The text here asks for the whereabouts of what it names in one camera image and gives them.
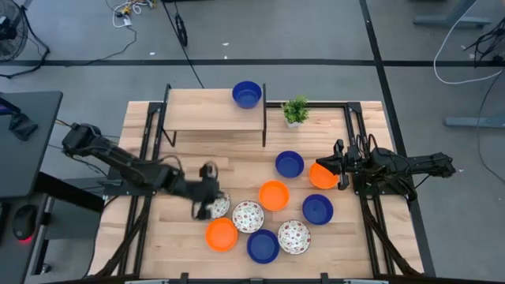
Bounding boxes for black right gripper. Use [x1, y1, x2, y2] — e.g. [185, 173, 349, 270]
[315, 138, 372, 191]

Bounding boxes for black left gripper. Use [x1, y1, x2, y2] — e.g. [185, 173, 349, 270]
[185, 160, 226, 221]

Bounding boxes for floral bowl with green outside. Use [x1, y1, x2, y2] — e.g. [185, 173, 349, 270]
[208, 192, 231, 220]
[277, 219, 312, 256]
[231, 200, 265, 234]

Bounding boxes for orange mini bowl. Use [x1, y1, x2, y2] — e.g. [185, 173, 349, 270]
[205, 217, 239, 252]
[309, 162, 339, 190]
[258, 180, 291, 212]

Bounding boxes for blue mini bowl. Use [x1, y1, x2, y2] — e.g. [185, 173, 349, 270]
[301, 193, 335, 226]
[275, 150, 305, 179]
[231, 80, 263, 110]
[246, 229, 281, 265]

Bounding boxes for green plant in white pot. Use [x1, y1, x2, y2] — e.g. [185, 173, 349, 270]
[280, 94, 311, 129]

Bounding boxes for wooden shelf with black legs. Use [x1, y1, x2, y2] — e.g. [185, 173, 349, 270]
[159, 83, 268, 148]

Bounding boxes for grey desk foot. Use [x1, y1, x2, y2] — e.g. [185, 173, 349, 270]
[443, 114, 505, 129]
[413, 0, 492, 28]

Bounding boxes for black desk beam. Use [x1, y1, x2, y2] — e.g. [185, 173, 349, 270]
[34, 171, 106, 214]

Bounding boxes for black desk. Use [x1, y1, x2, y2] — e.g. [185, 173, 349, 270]
[0, 91, 64, 200]

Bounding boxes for black computer mouse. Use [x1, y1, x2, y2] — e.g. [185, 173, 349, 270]
[11, 204, 39, 241]

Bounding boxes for black pouch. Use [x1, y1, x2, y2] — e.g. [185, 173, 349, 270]
[0, 96, 39, 142]

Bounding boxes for dark grey side desk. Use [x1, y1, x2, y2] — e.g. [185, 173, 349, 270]
[0, 192, 51, 284]

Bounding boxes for black standing fan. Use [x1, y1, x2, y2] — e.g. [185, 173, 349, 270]
[0, 0, 51, 80]

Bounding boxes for black aluminium table frame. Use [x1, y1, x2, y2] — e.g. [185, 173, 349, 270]
[94, 101, 425, 284]

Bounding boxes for long white cable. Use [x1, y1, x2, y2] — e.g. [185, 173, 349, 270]
[432, 0, 505, 85]

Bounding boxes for thin curved black cable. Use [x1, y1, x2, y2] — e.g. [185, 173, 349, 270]
[477, 70, 505, 185]

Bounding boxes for long black floor cable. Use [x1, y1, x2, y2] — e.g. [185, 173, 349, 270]
[160, 0, 205, 89]

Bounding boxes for black coiled strap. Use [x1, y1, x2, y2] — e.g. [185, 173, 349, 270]
[174, 11, 189, 47]

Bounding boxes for white power strip cables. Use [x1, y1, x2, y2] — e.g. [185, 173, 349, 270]
[105, 0, 157, 29]

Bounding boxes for black cable bundle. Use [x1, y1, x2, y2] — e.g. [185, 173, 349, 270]
[463, 17, 505, 66]

